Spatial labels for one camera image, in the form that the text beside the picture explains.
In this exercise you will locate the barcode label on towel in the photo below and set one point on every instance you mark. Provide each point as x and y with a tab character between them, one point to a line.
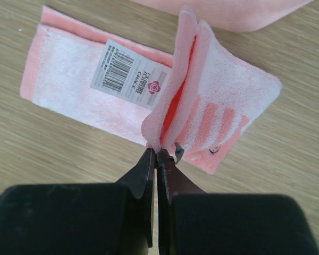
125	74

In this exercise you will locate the plain pink towel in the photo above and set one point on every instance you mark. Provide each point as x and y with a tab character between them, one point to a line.
232	15

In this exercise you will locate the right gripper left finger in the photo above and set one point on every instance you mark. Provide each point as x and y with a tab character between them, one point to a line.
81	218

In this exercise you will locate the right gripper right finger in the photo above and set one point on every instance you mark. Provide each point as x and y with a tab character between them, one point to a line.
192	221

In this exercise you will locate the pink bunny towel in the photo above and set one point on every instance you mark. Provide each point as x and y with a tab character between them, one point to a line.
210	99

